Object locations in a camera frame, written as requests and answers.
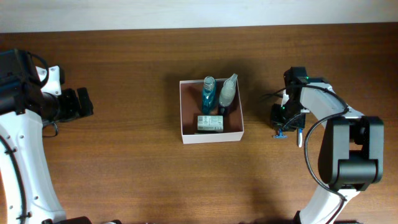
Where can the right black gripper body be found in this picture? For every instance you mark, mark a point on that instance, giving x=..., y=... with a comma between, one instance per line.
x=286, y=125

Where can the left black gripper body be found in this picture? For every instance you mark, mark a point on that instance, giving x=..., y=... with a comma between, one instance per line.
x=69, y=104

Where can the blue white toothbrush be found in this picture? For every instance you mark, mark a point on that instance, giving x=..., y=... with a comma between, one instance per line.
x=300, y=137

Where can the blue disposable razor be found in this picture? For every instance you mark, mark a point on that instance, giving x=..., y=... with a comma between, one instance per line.
x=280, y=134

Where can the clear spray bottle purple liquid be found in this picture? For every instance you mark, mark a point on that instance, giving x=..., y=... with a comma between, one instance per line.
x=227, y=95

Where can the green white small box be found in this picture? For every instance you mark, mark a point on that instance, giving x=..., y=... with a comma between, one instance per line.
x=210, y=123

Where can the teal mouthwash bottle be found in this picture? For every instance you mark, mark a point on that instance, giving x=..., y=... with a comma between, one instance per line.
x=208, y=94

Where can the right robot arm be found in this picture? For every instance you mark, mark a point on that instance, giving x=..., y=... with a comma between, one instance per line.
x=343, y=148

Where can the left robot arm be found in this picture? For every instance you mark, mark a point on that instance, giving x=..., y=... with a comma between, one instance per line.
x=32, y=99

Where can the white open cardboard box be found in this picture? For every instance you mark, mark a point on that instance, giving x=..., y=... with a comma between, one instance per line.
x=190, y=109

